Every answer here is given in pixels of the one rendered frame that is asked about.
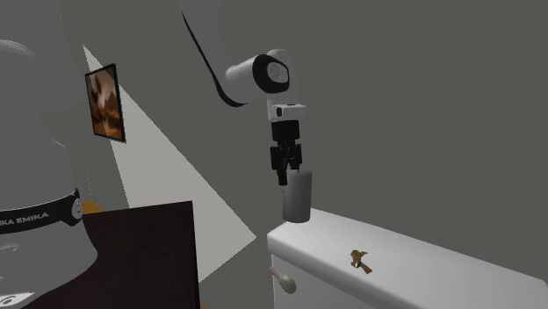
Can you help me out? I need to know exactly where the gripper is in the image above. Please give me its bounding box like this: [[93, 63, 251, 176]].
[[269, 119, 303, 187]]

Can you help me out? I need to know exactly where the grey cylinder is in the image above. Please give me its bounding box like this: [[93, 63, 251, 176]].
[[282, 169, 314, 225]]

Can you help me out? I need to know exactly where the small brown figure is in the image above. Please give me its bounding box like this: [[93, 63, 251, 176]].
[[350, 249, 373, 276]]

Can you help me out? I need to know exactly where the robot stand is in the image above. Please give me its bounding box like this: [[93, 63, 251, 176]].
[[23, 199, 202, 309]]

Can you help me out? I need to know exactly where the white toilet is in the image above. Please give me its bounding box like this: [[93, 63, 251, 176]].
[[266, 207, 548, 309]]

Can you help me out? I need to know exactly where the framed brown wall picture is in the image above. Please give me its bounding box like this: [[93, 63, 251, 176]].
[[83, 62, 127, 144]]

